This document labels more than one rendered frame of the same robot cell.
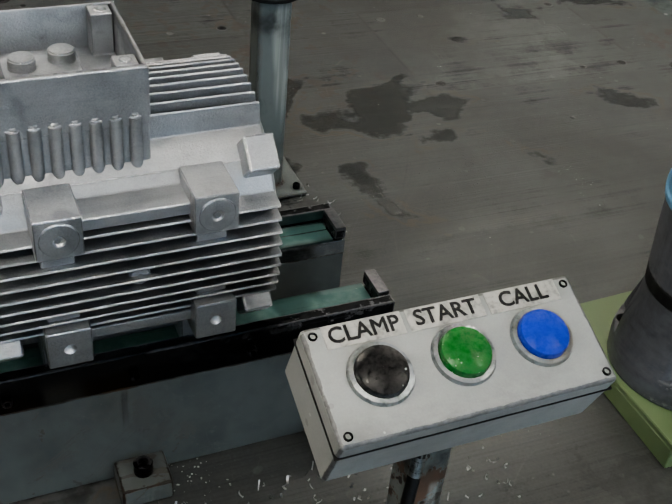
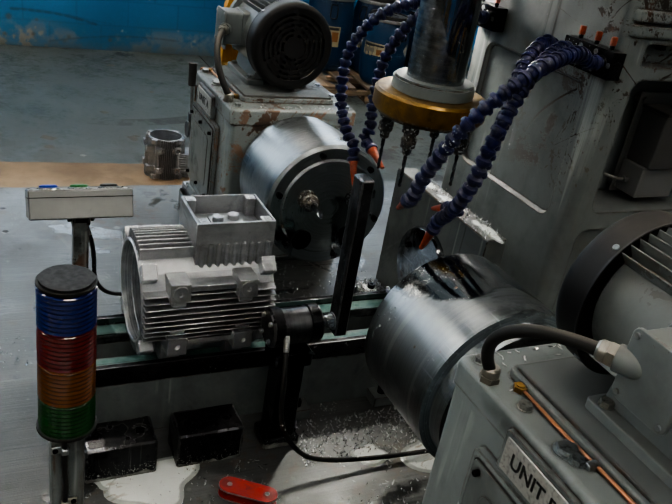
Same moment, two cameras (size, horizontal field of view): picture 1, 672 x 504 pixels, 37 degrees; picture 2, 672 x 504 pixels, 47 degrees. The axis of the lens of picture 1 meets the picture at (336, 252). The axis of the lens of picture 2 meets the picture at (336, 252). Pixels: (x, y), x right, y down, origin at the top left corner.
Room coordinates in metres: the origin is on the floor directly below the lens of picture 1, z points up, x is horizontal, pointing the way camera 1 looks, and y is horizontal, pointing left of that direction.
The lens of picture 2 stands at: (1.62, 0.32, 1.63)
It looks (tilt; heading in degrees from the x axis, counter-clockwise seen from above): 26 degrees down; 177
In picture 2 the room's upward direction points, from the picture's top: 10 degrees clockwise
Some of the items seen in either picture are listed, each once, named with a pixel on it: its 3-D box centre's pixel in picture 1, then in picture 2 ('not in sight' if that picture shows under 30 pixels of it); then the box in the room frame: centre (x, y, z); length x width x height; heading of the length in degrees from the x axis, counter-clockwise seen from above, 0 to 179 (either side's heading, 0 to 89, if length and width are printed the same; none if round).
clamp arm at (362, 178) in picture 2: not in sight; (348, 258); (0.63, 0.39, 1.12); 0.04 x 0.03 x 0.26; 116
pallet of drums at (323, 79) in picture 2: not in sight; (379, 46); (-4.75, 0.69, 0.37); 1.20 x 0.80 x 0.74; 110
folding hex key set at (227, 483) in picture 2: not in sight; (247, 493); (0.80, 0.30, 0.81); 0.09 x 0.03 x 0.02; 80
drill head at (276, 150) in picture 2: not in sight; (300, 177); (0.13, 0.29, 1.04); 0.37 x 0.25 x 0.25; 26
